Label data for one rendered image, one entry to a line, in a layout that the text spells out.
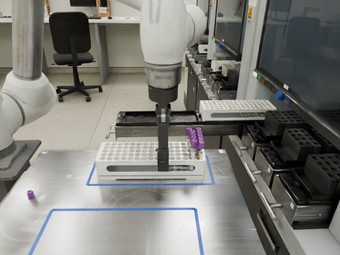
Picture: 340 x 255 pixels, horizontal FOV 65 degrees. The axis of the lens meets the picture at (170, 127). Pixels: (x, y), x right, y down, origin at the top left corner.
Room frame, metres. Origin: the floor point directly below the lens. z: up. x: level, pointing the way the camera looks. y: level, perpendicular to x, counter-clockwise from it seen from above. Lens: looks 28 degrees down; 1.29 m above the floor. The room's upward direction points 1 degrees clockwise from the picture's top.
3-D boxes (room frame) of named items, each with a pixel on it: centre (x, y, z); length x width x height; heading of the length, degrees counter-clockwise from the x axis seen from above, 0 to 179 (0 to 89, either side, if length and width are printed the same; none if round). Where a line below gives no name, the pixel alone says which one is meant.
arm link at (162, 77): (0.64, 0.02, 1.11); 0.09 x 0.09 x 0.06
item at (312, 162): (0.58, -0.40, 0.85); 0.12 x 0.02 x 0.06; 3
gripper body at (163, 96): (0.64, 0.02, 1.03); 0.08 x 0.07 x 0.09; 2
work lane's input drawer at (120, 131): (1.02, -0.10, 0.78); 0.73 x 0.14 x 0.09; 94
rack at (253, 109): (1.03, -0.28, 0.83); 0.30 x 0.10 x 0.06; 94
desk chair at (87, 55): (3.38, 1.21, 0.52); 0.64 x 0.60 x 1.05; 24
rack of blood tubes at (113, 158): (0.64, 0.05, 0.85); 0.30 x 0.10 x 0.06; 92
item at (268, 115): (0.88, -0.38, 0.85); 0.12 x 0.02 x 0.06; 4
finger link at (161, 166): (0.58, 0.02, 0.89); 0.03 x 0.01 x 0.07; 92
